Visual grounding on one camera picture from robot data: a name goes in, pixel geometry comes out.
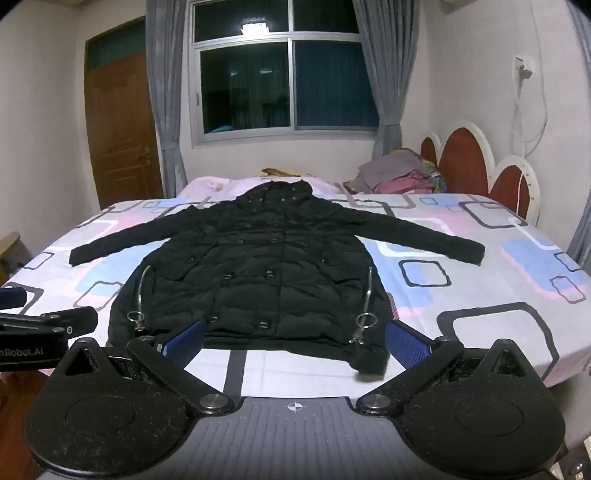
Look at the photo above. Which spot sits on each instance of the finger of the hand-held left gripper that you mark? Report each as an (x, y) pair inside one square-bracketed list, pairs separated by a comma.
[(74, 319), (11, 297)]

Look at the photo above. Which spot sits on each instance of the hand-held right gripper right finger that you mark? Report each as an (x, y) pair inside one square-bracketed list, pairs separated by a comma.
[(406, 344)]

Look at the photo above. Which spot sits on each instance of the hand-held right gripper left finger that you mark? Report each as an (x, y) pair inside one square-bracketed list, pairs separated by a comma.
[(183, 344)]

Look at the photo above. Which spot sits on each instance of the black padded coat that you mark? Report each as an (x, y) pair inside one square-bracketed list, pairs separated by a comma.
[(258, 277)]

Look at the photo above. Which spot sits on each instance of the pile of folded clothes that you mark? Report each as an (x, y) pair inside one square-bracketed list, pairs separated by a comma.
[(397, 173)]

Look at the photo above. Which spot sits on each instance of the light wooden furniture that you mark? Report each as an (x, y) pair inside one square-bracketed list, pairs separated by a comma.
[(11, 258)]

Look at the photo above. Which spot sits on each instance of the bed with patterned sheet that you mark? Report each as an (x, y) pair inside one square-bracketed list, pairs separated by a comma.
[(461, 240)]

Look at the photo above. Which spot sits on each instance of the pink pillow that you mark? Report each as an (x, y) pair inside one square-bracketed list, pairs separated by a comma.
[(323, 188)]

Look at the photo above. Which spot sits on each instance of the red and white headboard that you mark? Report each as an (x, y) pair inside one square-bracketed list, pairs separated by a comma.
[(464, 161)]

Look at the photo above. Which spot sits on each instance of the yellow printed pillow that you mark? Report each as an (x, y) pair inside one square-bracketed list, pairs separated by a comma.
[(279, 172)]

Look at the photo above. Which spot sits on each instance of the brown wooden door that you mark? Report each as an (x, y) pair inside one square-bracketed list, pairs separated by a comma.
[(122, 129)]

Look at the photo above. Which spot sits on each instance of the sliding glass window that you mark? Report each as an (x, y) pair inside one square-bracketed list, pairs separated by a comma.
[(286, 69)]

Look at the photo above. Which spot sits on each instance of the white wall charger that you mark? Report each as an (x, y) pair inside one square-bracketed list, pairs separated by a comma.
[(522, 67)]

